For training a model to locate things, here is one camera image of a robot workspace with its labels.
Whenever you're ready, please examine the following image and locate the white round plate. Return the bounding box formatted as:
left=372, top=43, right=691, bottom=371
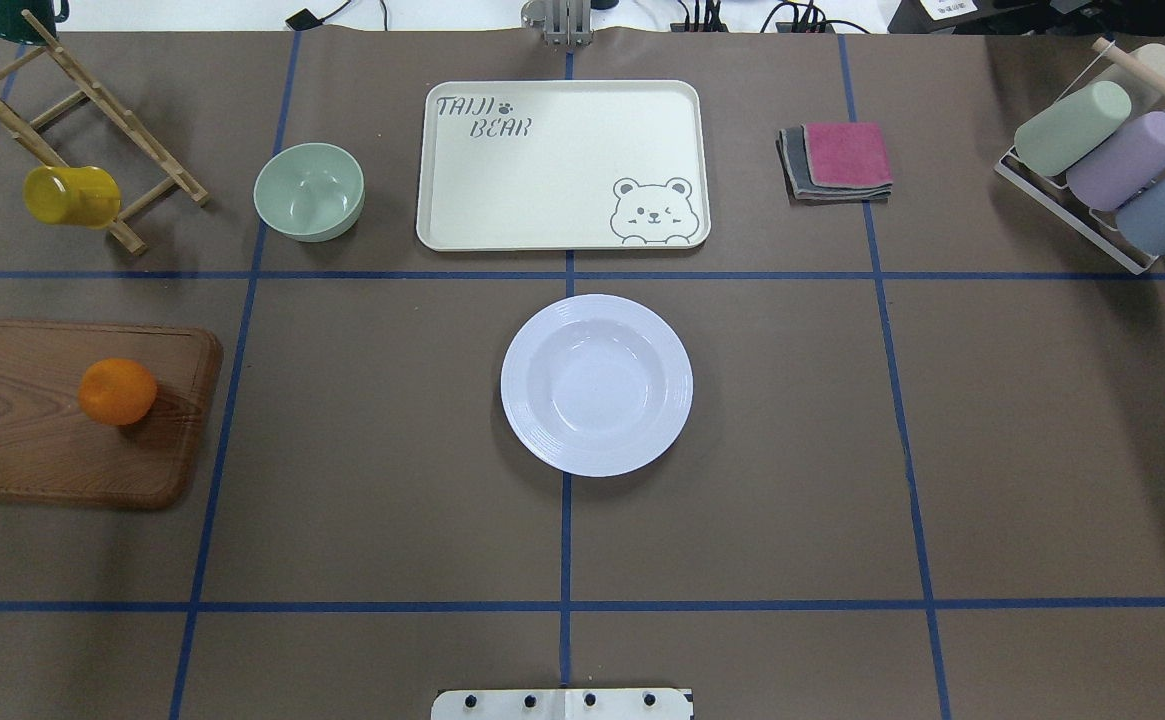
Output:
left=499, top=292, right=696, bottom=478

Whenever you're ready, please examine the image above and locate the orange fruit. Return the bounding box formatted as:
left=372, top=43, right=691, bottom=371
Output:
left=76, top=357, right=158, bottom=428

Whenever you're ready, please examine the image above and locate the cream bear tray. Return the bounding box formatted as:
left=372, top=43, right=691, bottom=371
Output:
left=416, top=79, right=711, bottom=252

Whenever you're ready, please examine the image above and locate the wooden cutting board tray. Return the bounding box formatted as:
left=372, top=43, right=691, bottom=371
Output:
left=0, top=319, right=224, bottom=510

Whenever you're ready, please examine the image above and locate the grey folded cloth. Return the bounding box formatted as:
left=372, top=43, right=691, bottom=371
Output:
left=777, top=123, right=894, bottom=202

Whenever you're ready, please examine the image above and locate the light green bowl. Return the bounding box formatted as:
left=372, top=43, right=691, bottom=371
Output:
left=252, top=142, right=363, bottom=243

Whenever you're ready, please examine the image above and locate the pink folded cloth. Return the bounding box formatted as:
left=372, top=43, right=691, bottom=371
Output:
left=803, top=122, right=894, bottom=190

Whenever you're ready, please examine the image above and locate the white mounting plate with bolts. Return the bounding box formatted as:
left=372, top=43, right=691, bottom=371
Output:
left=430, top=687, right=696, bottom=719

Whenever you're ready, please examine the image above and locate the green pastel cup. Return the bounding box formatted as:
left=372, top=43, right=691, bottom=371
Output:
left=1014, top=82, right=1132, bottom=177

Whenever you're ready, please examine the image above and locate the yellow plastic cup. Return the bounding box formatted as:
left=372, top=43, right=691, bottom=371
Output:
left=21, top=167, right=122, bottom=230

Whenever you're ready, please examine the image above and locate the purple pastel cup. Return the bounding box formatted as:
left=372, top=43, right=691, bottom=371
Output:
left=1066, top=111, right=1165, bottom=211

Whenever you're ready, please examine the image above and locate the wooden drying rack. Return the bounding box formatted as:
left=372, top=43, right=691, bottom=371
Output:
left=0, top=23, right=210, bottom=256

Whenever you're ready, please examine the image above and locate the black equipment at table edge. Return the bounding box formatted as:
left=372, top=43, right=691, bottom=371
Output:
left=887, top=1, right=1165, bottom=37

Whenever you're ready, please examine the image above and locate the dark green mug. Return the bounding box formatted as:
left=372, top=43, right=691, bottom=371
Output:
left=0, top=0, right=71, bottom=45

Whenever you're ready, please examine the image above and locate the black cable with plug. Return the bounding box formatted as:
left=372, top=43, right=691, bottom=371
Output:
left=285, top=0, right=389, bottom=31

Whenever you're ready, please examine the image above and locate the white wire cup rack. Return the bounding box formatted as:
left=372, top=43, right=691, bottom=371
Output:
left=993, top=38, right=1165, bottom=276

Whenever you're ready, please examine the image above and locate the wooden rack handle rod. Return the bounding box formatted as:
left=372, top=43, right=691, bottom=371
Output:
left=1089, top=37, right=1165, bottom=115

